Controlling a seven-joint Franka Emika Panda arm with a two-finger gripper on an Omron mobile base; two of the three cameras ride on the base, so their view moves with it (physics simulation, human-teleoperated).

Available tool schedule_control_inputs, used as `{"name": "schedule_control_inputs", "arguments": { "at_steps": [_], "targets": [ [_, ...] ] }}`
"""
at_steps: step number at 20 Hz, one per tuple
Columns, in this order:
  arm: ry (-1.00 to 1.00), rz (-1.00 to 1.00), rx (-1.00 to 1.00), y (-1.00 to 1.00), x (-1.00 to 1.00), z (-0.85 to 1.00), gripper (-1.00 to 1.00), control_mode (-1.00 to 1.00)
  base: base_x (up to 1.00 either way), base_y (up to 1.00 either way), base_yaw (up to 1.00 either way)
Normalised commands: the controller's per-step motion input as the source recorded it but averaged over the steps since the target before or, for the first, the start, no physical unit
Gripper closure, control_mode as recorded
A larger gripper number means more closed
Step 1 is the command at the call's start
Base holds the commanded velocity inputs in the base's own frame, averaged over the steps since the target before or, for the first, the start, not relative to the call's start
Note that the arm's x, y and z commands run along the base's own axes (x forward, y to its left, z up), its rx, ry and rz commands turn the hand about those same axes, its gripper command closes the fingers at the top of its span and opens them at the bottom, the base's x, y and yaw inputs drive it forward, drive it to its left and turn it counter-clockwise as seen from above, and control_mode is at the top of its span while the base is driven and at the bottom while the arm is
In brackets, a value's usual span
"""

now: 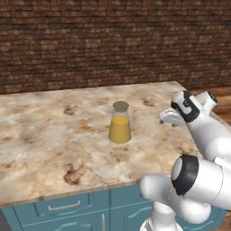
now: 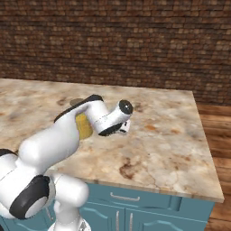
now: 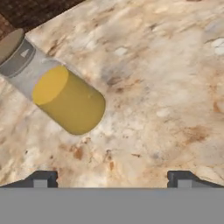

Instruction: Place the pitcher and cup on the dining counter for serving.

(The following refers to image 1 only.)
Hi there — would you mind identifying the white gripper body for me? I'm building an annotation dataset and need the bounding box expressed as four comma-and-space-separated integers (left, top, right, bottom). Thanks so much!
159, 108, 187, 127

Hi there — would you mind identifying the glass pitcher with yellow juice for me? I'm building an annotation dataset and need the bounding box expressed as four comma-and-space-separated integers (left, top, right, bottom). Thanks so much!
107, 100, 133, 144

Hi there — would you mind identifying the blue drawer front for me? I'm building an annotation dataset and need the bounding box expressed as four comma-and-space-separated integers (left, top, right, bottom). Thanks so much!
109, 183, 152, 208
12, 189, 110, 227

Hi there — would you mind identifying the blue cupboard door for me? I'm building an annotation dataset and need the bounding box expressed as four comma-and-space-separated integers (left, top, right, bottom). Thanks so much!
21, 208, 110, 231
109, 200, 155, 231

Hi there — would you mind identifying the silver drawer handle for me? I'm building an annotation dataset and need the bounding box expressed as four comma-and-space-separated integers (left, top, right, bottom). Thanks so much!
48, 200, 81, 212

